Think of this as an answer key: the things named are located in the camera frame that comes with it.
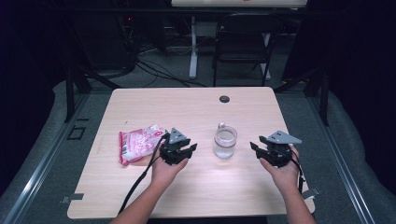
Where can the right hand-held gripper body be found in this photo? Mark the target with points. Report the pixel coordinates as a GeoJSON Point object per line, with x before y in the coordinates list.
{"type": "Point", "coordinates": [278, 152]}

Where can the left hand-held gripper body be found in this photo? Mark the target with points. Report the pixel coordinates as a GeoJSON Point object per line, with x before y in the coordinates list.
{"type": "Point", "coordinates": [174, 152]}

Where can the pink plastic snack bag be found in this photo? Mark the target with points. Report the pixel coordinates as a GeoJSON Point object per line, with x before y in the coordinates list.
{"type": "Point", "coordinates": [140, 144]}

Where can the clear glass jar with lid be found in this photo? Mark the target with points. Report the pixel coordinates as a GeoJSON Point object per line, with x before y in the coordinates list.
{"type": "Point", "coordinates": [224, 144]}

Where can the person's left hand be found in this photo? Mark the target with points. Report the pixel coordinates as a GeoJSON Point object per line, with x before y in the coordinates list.
{"type": "Point", "coordinates": [165, 174]}

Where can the person's right hand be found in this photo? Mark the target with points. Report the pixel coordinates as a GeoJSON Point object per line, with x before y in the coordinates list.
{"type": "Point", "coordinates": [286, 177]}

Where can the black metal stand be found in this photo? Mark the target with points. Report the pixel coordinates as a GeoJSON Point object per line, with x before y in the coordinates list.
{"type": "Point", "coordinates": [324, 99]}
{"type": "Point", "coordinates": [69, 93]}

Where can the white desk leg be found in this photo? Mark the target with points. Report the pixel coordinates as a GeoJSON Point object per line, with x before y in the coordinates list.
{"type": "Point", "coordinates": [193, 53]}

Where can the black folding chair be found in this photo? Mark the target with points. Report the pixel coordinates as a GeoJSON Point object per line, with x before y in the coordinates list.
{"type": "Point", "coordinates": [246, 28]}

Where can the black equipment cabinet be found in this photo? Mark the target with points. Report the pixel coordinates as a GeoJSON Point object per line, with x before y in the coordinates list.
{"type": "Point", "coordinates": [102, 43]}

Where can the grey table corner bracket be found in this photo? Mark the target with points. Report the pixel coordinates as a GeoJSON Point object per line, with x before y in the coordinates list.
{"type": "Point", "coordinates": [73, 197]}
{"type": "Point", "coordinates": [309, 193]}

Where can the aluminium floor rail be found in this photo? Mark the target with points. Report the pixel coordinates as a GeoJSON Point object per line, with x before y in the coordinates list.
{"type": "Point", "coordinates": [345, 174]}
{"type": "Point", "coordinates": [40, 171]}

